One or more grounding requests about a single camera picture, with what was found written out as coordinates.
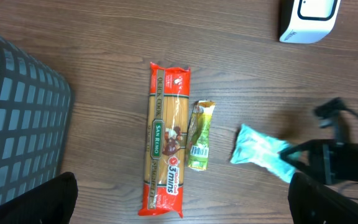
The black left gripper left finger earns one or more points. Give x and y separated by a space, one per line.
51 202

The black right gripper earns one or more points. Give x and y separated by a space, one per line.
329 160

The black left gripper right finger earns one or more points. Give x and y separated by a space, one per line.
312 202

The teal snack packet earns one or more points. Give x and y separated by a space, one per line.
262 150

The green snack bar wrapper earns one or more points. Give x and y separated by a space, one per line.
197 146

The orange spaghetti pack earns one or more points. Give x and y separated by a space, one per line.
167 130

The white barcode scanner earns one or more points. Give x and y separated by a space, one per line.
307 21

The dark grey plastic basket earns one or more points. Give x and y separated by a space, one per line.
35 110

